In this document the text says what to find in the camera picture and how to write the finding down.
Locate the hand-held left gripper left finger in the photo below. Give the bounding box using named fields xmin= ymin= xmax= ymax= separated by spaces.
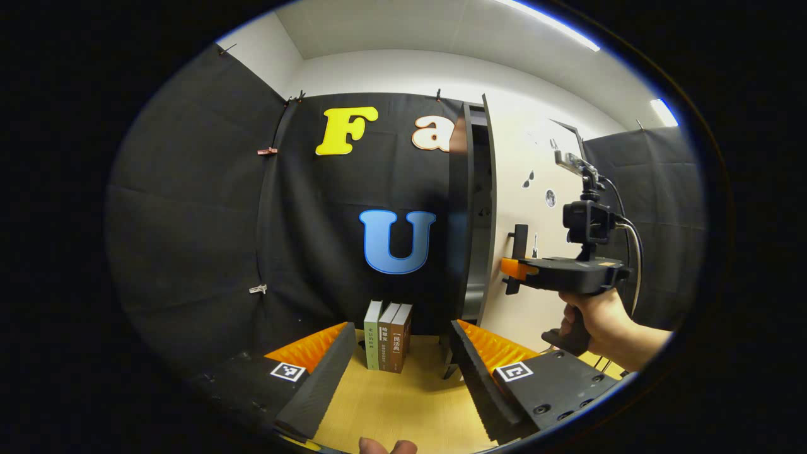
xmin=189 ymin=322 xmax=357 ymax=442

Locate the beige cabinet door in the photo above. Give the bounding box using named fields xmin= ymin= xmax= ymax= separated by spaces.
xmin=480 ymin=93 xmax=590 ymax=354

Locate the brown book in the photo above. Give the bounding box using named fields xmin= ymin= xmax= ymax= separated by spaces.
xmin=378 ymin=303 xmax=402 ymax=373
xmin=390 ymin=304 xmax=414 ymax=374

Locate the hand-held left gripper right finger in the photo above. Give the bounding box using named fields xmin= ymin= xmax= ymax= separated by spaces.
xmin=450 ymin=318 xmax=622 ymax=445

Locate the long ceiling light panel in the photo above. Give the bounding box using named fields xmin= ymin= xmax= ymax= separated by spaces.
xmin=498 ymin=0 xmax=600 ymax=51

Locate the black cable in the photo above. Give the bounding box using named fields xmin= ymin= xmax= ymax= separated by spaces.
xmin=599 ymin=177 xmax=644 ymax=316

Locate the dark grey cabinet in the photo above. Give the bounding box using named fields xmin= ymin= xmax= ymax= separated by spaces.
xmin=441 ymin=101 xmax=587 ymax=380

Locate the black door handle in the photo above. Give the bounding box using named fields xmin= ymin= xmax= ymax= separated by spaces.
xmin=504 ymin=224 xmax=529 ymax=295

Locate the black backdrop cloth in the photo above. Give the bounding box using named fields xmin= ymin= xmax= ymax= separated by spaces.
xmin=104 ymin=43 xmax=707 ymax=379

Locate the small ceiling light panel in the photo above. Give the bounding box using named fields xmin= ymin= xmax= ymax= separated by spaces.
xmin=651 ymin=99 xmax=678 ymax=127

